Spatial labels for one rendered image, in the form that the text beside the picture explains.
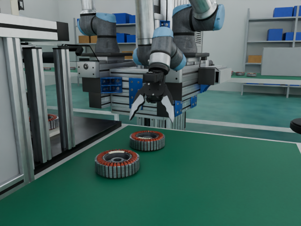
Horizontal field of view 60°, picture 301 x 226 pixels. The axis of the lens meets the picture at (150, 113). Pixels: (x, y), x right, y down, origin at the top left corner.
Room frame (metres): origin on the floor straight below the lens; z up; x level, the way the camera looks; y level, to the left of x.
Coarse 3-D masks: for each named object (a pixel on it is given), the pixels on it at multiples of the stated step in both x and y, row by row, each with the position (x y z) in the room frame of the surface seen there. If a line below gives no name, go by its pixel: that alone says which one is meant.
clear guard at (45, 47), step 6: (42, 48) 1.00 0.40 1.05; (48, 48) 0.99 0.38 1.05; (72, 48) 0.96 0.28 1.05; (78, 48) 0.95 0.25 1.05; (84, 48) 0.94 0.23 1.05; (90, 48) 0.93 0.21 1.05; (72, 54) 0.98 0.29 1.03; (78, 54) 0.97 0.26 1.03; (84, 54) 0.96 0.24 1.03; (90, 54) 0.95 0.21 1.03; (72, 60) 1.01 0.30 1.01; (78, 60) 1.00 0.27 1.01; (84, 60) 0.99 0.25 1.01; (90, 60) 0.98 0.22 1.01; (96, 60) 0.97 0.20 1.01
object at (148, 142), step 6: (138, 132) 0.81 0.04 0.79; (144, 132) 0.82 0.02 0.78; (150, 132) 0.82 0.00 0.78; (156, 132) 0.82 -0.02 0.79; (132, 138) 0.76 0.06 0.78; (138, 138) 0.75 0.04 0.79; (144, 138) 0.75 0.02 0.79; (150, 138) 0.75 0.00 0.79; (156, 138) 0.76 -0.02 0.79; (162, 138) 0.76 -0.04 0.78; (132, 144) 0.76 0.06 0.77; (138, 144) 0.74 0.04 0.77; (144, 144) 0.73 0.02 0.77; (150, 144) 0.74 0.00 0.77; (156, 144) 0.74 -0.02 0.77; (162, 144) 0.76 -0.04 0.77; (144, 150) 0.73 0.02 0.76; (150, 150) 0.74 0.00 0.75
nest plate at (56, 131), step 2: (58, 126) 0.90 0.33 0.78; (54, 128) 0.87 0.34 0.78; (56, 128) 0.87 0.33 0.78; (58, 128) 0.87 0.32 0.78; (50, 130) 0.85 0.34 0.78; (52, 130) 0.85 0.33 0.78; (54, 130) 0.85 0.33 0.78; (56, 130) 0.85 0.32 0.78; (58, 130) 0.85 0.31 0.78; (30, 132) 0.83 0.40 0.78; (50, 132) 0.83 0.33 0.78; (52, 132) 0.83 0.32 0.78; (54, 132) 0.83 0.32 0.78; (56, 132) 0.84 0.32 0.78; (58, 132) 0.85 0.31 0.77; (50, 134) 0.82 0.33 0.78; (52, 134) 0.82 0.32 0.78; (54, 134) 0.83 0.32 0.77; (56, 134) 0.84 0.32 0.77; (50, 136) 0.81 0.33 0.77
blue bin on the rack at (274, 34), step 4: (268, 32) 6.26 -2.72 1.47; (272, 32) 6.15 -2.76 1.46; (276, 32) 6.13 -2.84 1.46; (280, 32) 6.10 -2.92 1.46; (268, 36) 6.18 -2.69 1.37; (272, 36) 6.15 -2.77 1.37; (276, 36) 6.12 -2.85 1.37; (280, 36) 6.10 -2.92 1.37; (268, 40) 6.18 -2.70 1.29; (272, 40) 6.15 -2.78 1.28; (276, 40) 6.12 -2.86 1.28; (280, 40) 6.09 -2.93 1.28
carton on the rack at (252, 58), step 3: (249, 57) 6.33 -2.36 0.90; (252, 57) 6.31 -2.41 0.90; (255, 57) 6.29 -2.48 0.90; (258, 57) 6.26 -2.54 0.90; (261, 57) 6.24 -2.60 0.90; (249, 60) 6.33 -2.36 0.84; (252, 60) 6.31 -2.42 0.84; (255, 60) 6.28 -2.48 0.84; (258, 60) 6.26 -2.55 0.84; (261, 60) 6.24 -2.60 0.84
